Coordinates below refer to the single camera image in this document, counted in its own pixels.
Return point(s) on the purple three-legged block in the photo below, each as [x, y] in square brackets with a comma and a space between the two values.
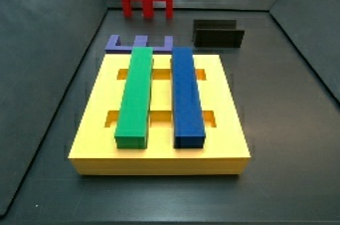
[142, 41]

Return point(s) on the yellow slotted board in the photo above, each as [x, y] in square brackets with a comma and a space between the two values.
[95, 154]

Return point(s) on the blue long bar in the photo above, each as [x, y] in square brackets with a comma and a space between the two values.
[187, 117]

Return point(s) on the green long bar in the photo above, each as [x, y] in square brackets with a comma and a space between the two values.
[133, 128]

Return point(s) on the black bracket fixture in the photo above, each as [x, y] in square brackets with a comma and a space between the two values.
[217, 34]

